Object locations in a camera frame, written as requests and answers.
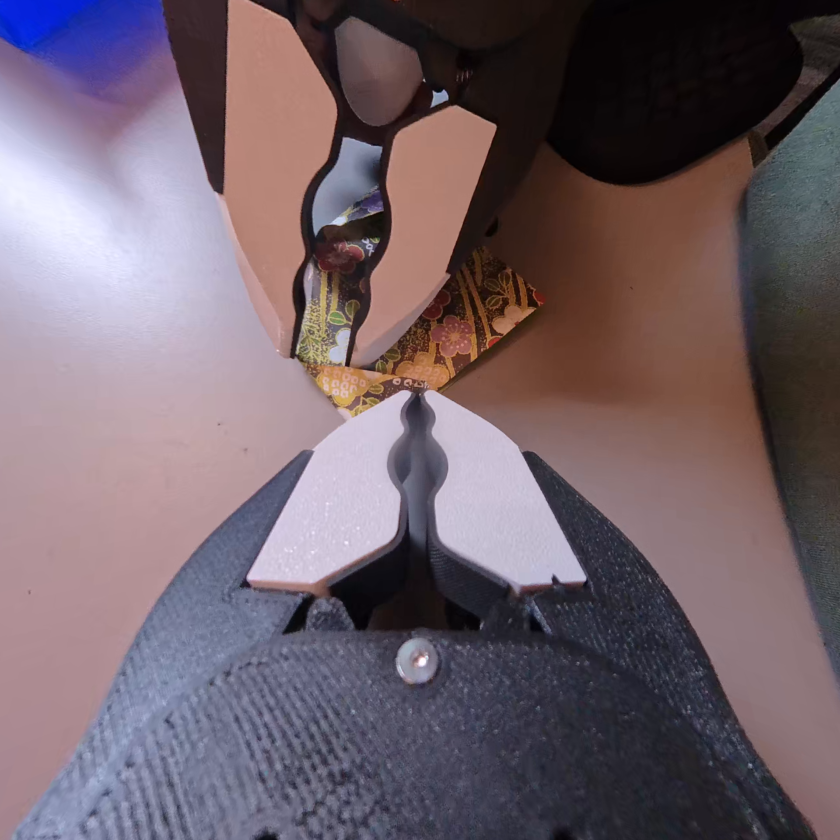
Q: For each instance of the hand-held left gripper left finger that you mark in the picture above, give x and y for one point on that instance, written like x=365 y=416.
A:
x=328 y=512

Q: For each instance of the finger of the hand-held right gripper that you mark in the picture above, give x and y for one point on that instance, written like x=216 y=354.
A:
x=269 y=145
x=440 y=197

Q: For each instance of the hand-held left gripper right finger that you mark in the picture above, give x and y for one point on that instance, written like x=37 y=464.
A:
x=505 y=512

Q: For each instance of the green backed floral paper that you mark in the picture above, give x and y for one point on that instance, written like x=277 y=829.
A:
x=460 y=328

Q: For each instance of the blue plastic bin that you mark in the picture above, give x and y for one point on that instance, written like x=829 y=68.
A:
x=79 y=33

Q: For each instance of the black textured pad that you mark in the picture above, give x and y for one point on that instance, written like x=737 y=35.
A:
x=670 y=92

